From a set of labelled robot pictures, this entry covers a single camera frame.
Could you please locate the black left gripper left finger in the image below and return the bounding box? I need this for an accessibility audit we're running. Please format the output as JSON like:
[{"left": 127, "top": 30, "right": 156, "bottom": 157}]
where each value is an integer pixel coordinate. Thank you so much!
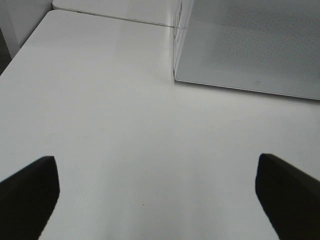
[{"left": 0, "top": 156, "right": 60, "bottom": 240}]

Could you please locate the white microwave door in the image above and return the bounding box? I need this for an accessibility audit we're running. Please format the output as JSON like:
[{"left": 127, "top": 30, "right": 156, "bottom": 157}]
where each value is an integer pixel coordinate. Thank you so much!
[{"left": 176, "top": 0, "right": 320, "bottom": 100}]

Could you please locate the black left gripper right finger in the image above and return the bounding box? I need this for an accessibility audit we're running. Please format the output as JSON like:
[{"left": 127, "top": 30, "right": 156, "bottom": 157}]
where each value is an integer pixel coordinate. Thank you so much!
[{"left": 255, "top": 153, "right": 320, "bottom": 240}]

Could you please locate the white microwave oven body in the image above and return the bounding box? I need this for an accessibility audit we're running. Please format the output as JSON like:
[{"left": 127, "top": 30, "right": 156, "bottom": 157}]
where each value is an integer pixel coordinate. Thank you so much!
[{"left": 172, "top": 0, "right": 195, "bottom": 81}]

